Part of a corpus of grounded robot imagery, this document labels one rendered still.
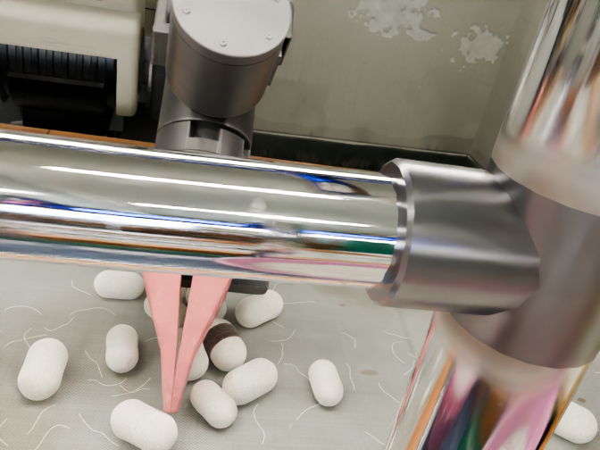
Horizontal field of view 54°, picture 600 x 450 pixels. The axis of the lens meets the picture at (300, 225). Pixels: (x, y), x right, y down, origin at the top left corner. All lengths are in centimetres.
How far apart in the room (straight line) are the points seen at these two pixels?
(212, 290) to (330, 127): 228
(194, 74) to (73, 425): 19
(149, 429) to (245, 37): 19
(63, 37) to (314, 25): 161
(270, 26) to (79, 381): 22
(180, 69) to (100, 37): 61
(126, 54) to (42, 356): 63
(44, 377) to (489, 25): 247
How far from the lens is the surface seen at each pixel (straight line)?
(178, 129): 34
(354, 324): 43
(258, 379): 35
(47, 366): 34
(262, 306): 40
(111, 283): 41
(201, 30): 29
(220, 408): 33
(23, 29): 93
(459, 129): 276
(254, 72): 30
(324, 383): 36
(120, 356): 36
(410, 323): 45
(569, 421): 40
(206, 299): 31
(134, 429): 32
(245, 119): 36
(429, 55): 259
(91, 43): 92
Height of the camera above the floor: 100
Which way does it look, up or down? 28 degrees down
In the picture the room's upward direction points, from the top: 12 degrees clockwise
